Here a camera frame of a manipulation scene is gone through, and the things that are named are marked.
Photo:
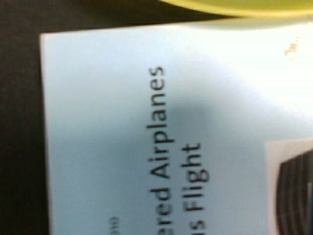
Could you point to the light blue airplanes book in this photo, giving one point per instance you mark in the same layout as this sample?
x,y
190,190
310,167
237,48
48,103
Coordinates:
x,y
180,129

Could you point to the yellow plastic plate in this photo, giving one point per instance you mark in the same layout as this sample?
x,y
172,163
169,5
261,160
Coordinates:
x,y
249,8

